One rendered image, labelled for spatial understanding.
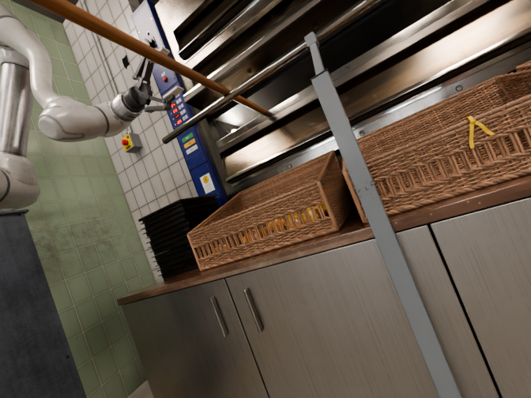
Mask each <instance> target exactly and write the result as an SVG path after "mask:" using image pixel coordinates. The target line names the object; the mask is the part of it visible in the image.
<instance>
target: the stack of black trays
mask: <svg viewBox="0 0 531 398"><path fill-rule="evenodd" d="M216 196H217V194H211V195H206V196H200V197H190V198H184V199H179V200H177V201H175V202H173V203H171V204H169V205H167V206H165V207H163V208H161V209H159V210H157V211H155V212H152V213H150V214H148V215H147V216H144V217H142V218H140V219H139V220H138V221H139V222H141V221H142V223H141V224H144V225H145V227H144V228H142V230H143V229H145V231H146V232H145V233H144V234H146V235H147V237H148V238H150V240H151V241H150V242H147V243H150V245H151V246H150V247H148V248H151V247H152V250H153V251H152V252H154V255H156V256H154V257H155V259H156V261H154V262H156V263H157V264H158V265H157V266H160V270H158V272H159V271H161V273H162V274H161V275H160V276H162V277H163V279H165V278H168V277H170V276H174V275H177V274H180V273H182V272H187V271H190V270H192V269H195V268H198V263H197V262H196V259H195V256H194V253H193V250H192V248H191V246H190V242H189V239H188V238H187V233H189V232H190V231H192V230H193V229H194V228H195V227H196V226H197V225H199V224H200V223H201V222H203V221H204V220H205V219H207V218H208V217H209V216H211V215H212V214H213V213H214V212H215V211H216V210H218V209H219V207H221V206H219V205H218V203H220V202H217V199H218V198H215V197H216ZM144 234H143V235H144ZM147 243H146V244H147ZM165 251H166V252H165ZM150 253H151V252H150ZM157 254H158V255H157ZM151 258H153V257H151Z"/></svg>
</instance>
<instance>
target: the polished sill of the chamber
mask: <svg viewBox="0 0 531 398"><path fill-rule="evenodd" d="M471 1H473V0H452V1H451V2H448V3H447V4H445V5H444V6H442V7H440V8H439V9H437V10H436V11H434V12H432V13H430V14H428V15H427V16H426V17H424V18H422V19H420V20H419V21H417V22H416V23H414V24H412V25H410V26H408V27H407V28H405V29H404V30H402V31H400V32H399V33H397V34H396V35H394V36H392V37H390V38H389V39H387V40H385V41H384V42H382V43H380V44H379V45H377V46H376V47H373V48H372V49H370V50H369V51H367V52H365V53H364V54H362V55H361V56H359V57H357V58H355V59H353V60H352V61H350V62H349V63H347V64H345V65H344V66H342V67H341V68H339V69H337V70H335V71H333V72H332V73H331V74H330V75H331V79H332V81H335V80H337V79H338V78H340V77H342V76H344V75H345V74H347V73H349V72H351V71H352V70H354V69H356V68H357V67H359V66H361V65H363V64H364V63H366V62H368V61H370V60H372V59H373V58H375V57H376V56H378V55H380V54H381V53H383V52H385V51H387V50H389V49H390V48H391V47H394V46H395V45H397V44H399V43H400V42H402V41H404V40H406V39H408V38H409V37H410V36H413V35H415V34H416V33H418V32H419V31H421V30H423V29H425V28H426V27H428V26H429V25H431V24H434V23H435V22H436V21H439V20H440V19H442V18H444V17H445V16H447V15H449V14H450V13H452V12H453V11H455V10H457V9H459V8H461V7H462V6H464V5H466V4H468V3H469V2H471ZM314 92H315V90H314V86H313V85H310V86H309V87H307V88H305V89H304V90H302V91H301V92H298V93H297V94H295V95H294V96H292V97H290V98H289V99H287V100H285V101H284V102H282V103H280V104H278V105H277V106H275V107H274V108H272V109H270V110H269V111H267V112H266V113H264V114H262V115H260V116H258V117H257V118H255V119H254V120H252V121H250V122H248V123H247V124H246V125H244V126H242V127H240V128H238V129H237V130H235V131H234V132H232V133H230V134H229V135H227V136H226V137H223V138H222V139H220V140H219V141H217V142H216V145H217V148H220V147H221V146H223V145H225V144H227V143H228V142H230V141H232V140H234V139H235V138H237V137H239V136H240V135H242V134H244V133H245V132H247V131H249V130H251V129H253V128H254V127H255V126H258V125H259V124H261V123H263V122H264V121H266V120H268V119H269V118H272V117H273V116H274V115H277V114H279V113H280V112H282V111H283V110H285V109H287V108H289V107H290V106H292V105H293V104H295V103H298V102H299V101H300V100H302V99H304V98H306V97H308V96H309V95H311V94H313V93H314Z"/></svg>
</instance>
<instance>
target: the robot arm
mask: <svg viewBox="0 0 531 398"><path fill-rule="evenodd" d="M154 63H155V62H153V61H151V60H149V59H147V58H145V57H143V56H142V58H141V61H140V63H139V65H138V67H137V70H136V72H135V74H134V75H133V76H132V78H133V79H134V80H135V81H136V85H135V86H134V87H131V88H129V89H128V90H127V91H126V92H121V93H119V94H118V95H117V96H116V97H115V98H114V99H113V100H112V101H109V102H104V103H100V104H97V105H92V106H86V105H85V104H84V103H80V102H78V101H76V100H74V99H71V98H70V97H68V96H58V95H56V94H55V93H54V91H53V88H52V64H51V58H50V55H49V53H48V51H47V49H46V47H45V46H44V45H43V44H42V43H41V42H40V40H39V39H38V38H37V37H36V35H35V34H34V33H33V32H32V31H31V30H30V29H29V28H28V27H27V26H25V25H24V24H23V23H22V22H21V21H20V20H19V19H18V18H17V17H16V16H15V15H14V14H12V13H11V12H10V11H9V10H8V9H7V8H6V7H5V6H3V5H2V4H1V3H0V65H1V67H2V71H1V76H0V212H9V211H17V209H21V208H25V207H28V206H29V205H32V204H33V203H35V202H36V201H37V199H38V198H39V196H40V184H39V183H38V182H37V180H36V174H35V170H34V165H33V164H32V163H31V162H30V161H29V160H28V159H26V154H27V147H28V135H29V128H30V121H31V114H32V102H33V96H35V98H36V100H37V101H38V103H39V104H40V105H41V106H42V108H43V112H42V114H41V115H40V116H39V118H38V123H39V127H40V129H41V131H42V132H43V133H44V134H45V135H46V136H47V137H49V138H50V139H52V140H54V141H61V142H78V141H87V140H91V139H93V138H97V137H113V136H116V135H118V134H119V133H121V132H122V131H123V130H125V129H126V128H127V127H128V126H129V125H130V124H131V122H132V121H133V120H134V119H135V118H136V117H138V116H139V115H141V113H142V111H143V110H144V112H148V113H153V112H154V111H170V110H171V108H170V107H169V105H172V101H173V100H175V98H176V96H177V95H178V94H179V93H181V92H182V91H184V88H181V87H179V86H175V87H174V88H173V89H172V90H171V91H170V92H168V93H167V94H166V95H164V96H163V99H160V98H156V97H154V96H153V91H152V90H151V86H150V83H151V81H150V77H151V75H152V71H153V67H154ZM155 64H157V63H155ZM143 81H146V82H147V83H144V82H143ZM151 100H153V101H156V102H160V103H163V104H164V105H163V106H149V105H150V102H151Z"/></svg>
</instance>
